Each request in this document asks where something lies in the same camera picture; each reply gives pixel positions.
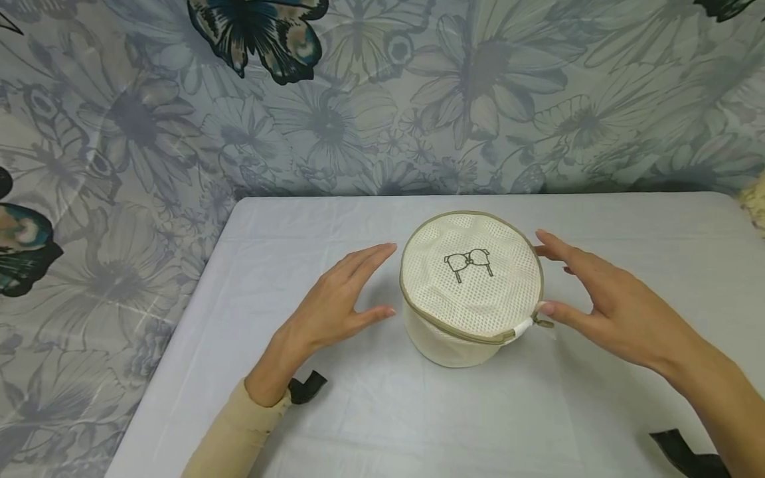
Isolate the person's right hand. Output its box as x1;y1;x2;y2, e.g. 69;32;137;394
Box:
533;229;712;380

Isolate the round cream mesh laundry bag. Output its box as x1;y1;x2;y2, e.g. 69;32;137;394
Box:
399;211;555;368

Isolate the person's left forearm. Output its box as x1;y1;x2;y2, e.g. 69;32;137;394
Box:
181;377;294;478

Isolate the person's left hand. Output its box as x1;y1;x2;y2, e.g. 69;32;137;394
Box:
252;242;398;397

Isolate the black wrist band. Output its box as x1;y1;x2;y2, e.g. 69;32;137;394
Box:
288;370;329;405
649;429;731;478

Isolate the person's right forearm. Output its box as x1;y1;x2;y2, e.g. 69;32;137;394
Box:
662;342;765;478

